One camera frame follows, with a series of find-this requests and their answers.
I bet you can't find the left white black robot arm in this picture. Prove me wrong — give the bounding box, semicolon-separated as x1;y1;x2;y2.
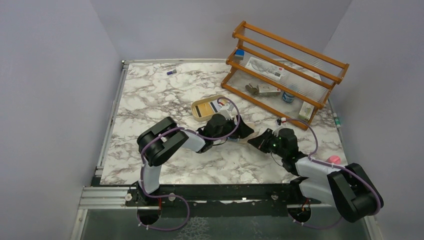
136;113;256;195

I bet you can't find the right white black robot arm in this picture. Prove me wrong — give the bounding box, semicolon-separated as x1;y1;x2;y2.
247;128;384;223

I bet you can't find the grey card in tray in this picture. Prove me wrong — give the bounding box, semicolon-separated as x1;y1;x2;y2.
209;100;225;113

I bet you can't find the yellow card with black stripe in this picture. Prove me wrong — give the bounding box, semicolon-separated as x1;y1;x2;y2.
194;102;215;118

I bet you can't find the beige oval tray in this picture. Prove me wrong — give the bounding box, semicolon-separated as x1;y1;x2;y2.
190;95;229;122

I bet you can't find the green white small box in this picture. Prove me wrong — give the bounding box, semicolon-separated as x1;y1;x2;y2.
298;101;315;122

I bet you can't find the metal binder clip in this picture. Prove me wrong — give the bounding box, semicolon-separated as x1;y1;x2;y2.
245;84;259;95

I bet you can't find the small grey box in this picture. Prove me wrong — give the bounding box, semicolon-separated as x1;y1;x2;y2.
256;83;281;97

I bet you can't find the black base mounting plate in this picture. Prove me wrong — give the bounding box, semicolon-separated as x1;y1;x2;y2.
91;175;322;227

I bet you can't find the pink round cap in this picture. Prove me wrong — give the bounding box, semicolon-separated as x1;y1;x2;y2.
326;155;342;165

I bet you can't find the green white tube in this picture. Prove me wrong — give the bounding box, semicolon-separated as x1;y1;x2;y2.
332;112;341;128

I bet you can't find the orange wooden shelf rack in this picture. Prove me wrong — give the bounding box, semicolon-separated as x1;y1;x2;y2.
220;21;349;130

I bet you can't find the clear printed packet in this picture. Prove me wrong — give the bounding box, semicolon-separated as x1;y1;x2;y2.
245;56;285;81

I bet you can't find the blue grey eraser block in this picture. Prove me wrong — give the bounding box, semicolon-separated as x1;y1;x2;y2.
233;49;245;61

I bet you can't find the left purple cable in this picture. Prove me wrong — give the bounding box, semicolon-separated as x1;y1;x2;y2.
136;96;242;232

